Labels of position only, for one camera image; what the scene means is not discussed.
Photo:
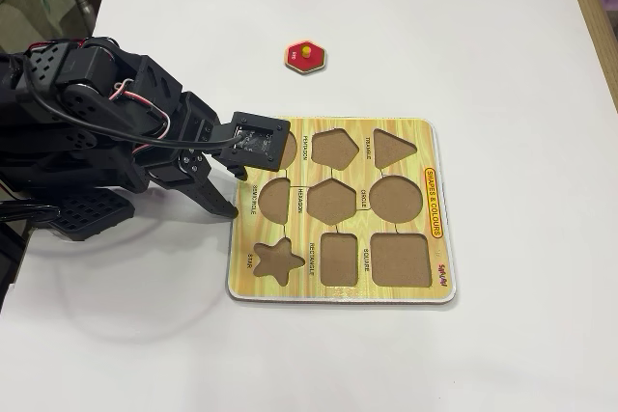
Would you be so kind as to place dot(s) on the wooden shape puzzle board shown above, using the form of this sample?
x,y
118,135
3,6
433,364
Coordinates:
x,y
299,282

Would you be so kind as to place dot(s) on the light wooden edge strip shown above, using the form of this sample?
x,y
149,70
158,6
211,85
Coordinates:
x,y
598,21

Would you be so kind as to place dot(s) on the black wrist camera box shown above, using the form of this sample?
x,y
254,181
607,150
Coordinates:
x,y
261,142

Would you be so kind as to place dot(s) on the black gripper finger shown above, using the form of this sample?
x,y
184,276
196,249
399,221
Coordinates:
x,y
217,200
234,170

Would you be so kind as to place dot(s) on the black perforated base clamp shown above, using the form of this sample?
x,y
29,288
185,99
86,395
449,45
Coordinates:
x,y
92,214

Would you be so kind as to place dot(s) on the metal bottle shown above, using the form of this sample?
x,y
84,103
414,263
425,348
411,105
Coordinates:
x,y
86,9

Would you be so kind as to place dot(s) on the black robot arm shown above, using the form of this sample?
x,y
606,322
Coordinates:
x,y
48,151

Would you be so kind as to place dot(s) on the red hexagon piece yellow pin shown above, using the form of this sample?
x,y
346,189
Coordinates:
x,y
314,62

